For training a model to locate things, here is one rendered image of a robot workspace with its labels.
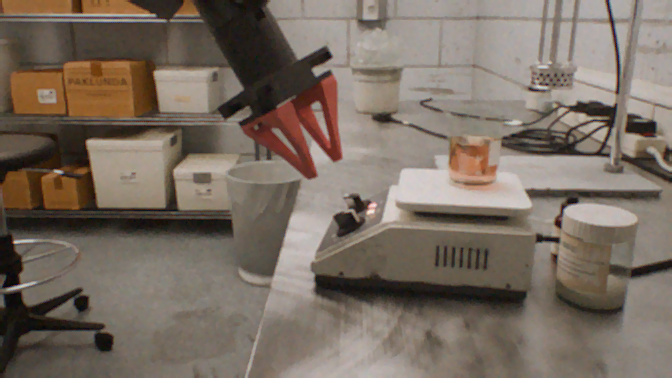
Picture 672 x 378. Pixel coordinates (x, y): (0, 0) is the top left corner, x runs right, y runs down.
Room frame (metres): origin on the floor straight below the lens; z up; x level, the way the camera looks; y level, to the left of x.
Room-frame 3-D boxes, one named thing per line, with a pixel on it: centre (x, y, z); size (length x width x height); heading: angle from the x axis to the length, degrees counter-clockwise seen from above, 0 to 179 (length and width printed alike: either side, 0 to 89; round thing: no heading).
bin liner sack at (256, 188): (2.15, 0.24, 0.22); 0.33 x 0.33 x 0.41
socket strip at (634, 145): (1.21, -0.57, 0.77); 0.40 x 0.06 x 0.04; 178
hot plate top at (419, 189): (0.55, -0.13, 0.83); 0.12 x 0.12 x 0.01; 81
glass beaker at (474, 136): (0.56, -0.14, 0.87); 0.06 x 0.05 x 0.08; 68
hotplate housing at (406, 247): (0.55, -0.10, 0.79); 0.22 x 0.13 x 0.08; 81
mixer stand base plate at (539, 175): (0.90, -0.32, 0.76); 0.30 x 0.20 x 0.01; 88
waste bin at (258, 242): (2.15, 0.24, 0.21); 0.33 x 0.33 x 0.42
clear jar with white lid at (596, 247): (0.49, -0.23, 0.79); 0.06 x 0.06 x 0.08
